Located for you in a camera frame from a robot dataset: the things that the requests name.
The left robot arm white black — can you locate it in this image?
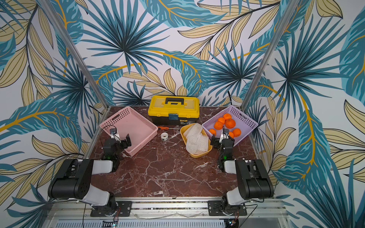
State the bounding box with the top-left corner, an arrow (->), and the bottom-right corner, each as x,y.
48,135 -> 132,210

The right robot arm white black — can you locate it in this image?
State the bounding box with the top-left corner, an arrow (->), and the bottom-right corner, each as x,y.
211,136 -> 274,212

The yellow oval tray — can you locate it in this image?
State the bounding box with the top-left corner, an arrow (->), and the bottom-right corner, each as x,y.
179,123 -> 213,159

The pink plastic basket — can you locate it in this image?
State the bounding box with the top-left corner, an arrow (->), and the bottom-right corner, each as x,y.
99,106 -> 158,157

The purple plastic basket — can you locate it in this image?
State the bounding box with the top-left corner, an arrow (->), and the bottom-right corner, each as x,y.
202,105 -> 258,147

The white tape roll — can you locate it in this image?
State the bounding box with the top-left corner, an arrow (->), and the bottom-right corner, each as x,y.
160,132 -> 169,141

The yellow black toolbox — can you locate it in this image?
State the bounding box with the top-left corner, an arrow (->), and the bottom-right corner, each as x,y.
148,96 -> 200,125

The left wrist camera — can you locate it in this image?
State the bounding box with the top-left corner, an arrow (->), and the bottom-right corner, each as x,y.
109,127 -> 121,142

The orange handled screwdriver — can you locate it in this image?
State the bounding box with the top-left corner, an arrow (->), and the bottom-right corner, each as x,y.
158,126 -> 179,131

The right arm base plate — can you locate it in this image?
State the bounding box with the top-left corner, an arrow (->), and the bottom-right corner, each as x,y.
207,200 -> 247,216

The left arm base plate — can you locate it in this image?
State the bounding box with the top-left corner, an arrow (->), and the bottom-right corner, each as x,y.
90,201 -> 132,218

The front aluminium rail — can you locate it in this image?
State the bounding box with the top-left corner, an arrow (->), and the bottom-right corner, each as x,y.
43,197 -> 293,228

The right aluminium frame post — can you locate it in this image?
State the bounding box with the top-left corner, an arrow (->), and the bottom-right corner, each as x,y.
240,0 -> 299,112

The aluminium frame post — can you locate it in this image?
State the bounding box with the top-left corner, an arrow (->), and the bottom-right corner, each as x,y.
240,0 -> 299,112
39,0 -> 109,109

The left aluminium frame post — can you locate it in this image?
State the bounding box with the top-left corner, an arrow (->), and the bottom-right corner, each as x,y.
39,0 -> 109,109

